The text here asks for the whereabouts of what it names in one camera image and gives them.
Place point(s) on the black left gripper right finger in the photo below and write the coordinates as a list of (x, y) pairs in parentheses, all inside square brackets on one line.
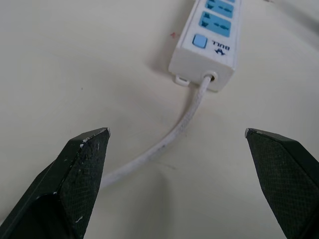
[(286, 179)]

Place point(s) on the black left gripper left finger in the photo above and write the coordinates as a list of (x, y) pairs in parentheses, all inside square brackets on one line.
[(74, 184)]

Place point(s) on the white power strip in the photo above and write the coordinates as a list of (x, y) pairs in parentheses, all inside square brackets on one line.
[(211, 47)]

